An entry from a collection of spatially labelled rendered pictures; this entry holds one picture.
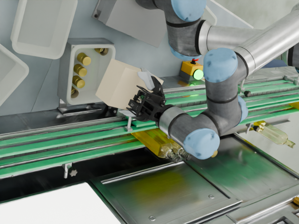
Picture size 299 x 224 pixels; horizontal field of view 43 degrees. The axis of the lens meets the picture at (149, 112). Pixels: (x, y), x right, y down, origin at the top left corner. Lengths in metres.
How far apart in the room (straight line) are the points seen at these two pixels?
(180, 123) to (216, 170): 0.82
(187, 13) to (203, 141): 0.48
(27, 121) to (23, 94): 0.10
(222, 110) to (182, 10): 0.41
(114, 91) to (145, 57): 0.55
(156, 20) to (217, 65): 0.64
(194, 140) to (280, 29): 0.34
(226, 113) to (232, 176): 0.82
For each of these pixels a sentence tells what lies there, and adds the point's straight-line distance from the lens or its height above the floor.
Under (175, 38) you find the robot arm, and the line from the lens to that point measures 1.28.
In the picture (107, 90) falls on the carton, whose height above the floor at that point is 1.10.
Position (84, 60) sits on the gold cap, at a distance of 1.38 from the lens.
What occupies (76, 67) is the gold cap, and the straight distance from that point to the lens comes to 1.41.
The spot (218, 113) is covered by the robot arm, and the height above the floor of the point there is 1.43.
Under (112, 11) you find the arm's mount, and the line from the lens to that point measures 1.33.
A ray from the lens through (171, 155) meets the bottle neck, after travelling 1.40.
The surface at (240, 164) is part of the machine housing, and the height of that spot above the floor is 1.10.
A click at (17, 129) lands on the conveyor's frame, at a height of 0.86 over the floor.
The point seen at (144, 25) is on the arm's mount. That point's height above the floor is 0.85.
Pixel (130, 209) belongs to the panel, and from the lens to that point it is 1.33.
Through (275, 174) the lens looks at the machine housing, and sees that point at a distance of 1.84.
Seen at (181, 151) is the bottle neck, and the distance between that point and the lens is 1.44.
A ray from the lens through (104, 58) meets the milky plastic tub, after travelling 1.44.
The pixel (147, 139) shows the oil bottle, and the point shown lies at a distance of 1.47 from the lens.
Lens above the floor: 1.95
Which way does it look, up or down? 43 degrees down
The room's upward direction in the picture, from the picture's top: 127 degrees clockwise
